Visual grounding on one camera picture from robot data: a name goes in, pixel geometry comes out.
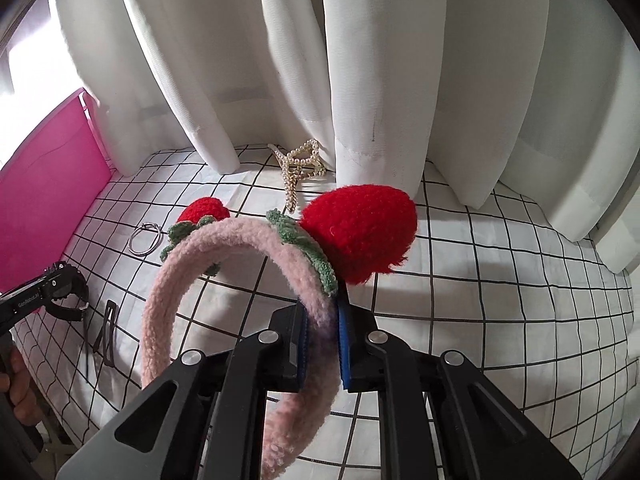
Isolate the black snap hair clip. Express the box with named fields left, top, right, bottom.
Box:
left=101, top=300, right=120, bottom=367

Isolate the white curtain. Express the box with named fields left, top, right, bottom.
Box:
left=47, top=0, right=640, bottom=273

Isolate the person's left hand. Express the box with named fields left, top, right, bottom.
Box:
left=0, top=350, right=43, bottom=423

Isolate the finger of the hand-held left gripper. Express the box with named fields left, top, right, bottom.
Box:
left=0, top=262, right=81, bottom=331

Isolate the pink plastic basin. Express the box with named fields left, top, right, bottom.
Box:
left=0, top=87, right=113, bottom=311

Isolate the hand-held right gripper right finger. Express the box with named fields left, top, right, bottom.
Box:
left=337, top=301, right=583, bottom=480

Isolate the pink fluffy strawberry headband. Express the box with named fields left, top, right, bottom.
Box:
left=140, top=185, right=418, bottom=471

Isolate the black wristwatch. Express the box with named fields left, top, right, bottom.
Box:
left=47, top=270, right=91, bottom=322

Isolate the silver wire bracelet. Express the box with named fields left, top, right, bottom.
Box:
left=127, top=222, right=163, bottom=257

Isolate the thin black bobby pin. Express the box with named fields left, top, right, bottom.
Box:
left=84, top=325, right=108, bottom=382

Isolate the pearl hair claw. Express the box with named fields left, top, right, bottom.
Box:
left=267, top=139, right=326, bottom=213

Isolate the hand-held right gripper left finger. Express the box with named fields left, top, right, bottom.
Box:
left=55, top=301, right=313, bottom=480

